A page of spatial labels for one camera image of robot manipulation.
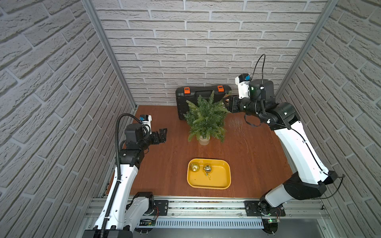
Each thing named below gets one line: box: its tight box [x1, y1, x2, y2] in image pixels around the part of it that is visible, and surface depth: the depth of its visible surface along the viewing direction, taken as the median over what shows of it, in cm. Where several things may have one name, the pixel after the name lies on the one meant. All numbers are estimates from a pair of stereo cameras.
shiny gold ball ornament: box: [203, 164, 212, 177], surface depth 85 cm
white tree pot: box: [198, 135, 211, 146], surface depth 98 cm
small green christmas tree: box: [183, 90, 232, 143], surface depth 79 cm
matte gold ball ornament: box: [190, 162, 200, 173], surface depth 85 cm
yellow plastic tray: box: [186, 158, 232, 190], surface depth 85 cm
